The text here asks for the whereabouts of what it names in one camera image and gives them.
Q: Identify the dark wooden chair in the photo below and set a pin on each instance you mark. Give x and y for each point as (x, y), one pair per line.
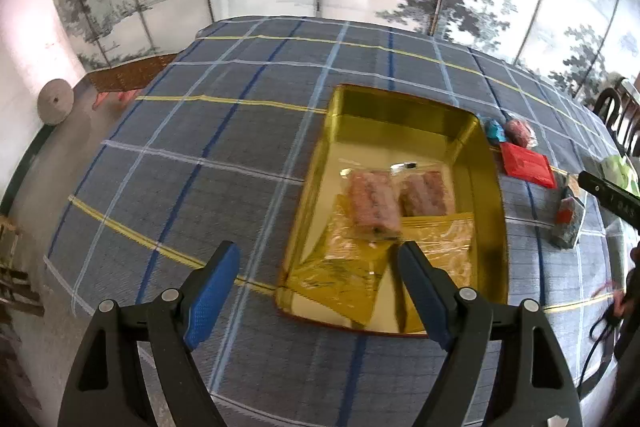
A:
(606, 99)
(631, 117)

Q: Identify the grey plaid tablecloth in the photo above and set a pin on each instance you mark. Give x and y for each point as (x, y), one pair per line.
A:
(200, 157)

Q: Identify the pink patterned snack packet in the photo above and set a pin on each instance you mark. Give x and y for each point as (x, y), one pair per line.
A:
(520, 133)

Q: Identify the round grey roll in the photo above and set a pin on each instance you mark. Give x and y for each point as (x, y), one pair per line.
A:
(55, 102)

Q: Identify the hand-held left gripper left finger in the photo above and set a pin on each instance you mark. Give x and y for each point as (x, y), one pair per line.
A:
(212, 292)

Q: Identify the clear packet of brown snacks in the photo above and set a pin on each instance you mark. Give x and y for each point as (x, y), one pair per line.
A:
(425, 192)

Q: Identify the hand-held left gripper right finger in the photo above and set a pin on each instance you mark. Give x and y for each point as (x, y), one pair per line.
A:
(425, 292)

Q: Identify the dark grey snack packet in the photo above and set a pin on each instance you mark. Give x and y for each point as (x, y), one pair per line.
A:
(570, 227)

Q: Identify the clear packet of orange snacks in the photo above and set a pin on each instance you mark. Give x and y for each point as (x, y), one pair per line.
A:
(372, 202)

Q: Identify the large yellow snack packet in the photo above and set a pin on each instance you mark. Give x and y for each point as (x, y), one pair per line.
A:
(340, 282)

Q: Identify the small yellow snack packet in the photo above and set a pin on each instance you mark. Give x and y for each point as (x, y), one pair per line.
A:
(450, 237)

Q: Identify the red snack packet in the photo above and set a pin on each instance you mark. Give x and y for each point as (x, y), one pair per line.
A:
(527, 164)

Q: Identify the blue snack packet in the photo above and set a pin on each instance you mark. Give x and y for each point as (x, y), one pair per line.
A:
(492, 130)

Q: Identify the red and gold tin box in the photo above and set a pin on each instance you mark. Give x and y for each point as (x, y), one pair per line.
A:
(390, 132)

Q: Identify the small white snack packet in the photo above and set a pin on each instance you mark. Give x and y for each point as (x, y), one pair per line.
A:
(572, 187)

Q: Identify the green tissue pack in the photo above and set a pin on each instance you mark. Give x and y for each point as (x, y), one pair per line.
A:
(617, 169)

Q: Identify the wooden rack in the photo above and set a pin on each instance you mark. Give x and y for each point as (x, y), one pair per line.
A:
(17, 277)

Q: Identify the brown woven bench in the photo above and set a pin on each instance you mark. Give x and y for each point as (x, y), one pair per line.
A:
(130, 74)

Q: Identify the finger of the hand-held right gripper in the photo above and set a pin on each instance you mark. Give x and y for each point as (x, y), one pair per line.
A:
(610, 197)

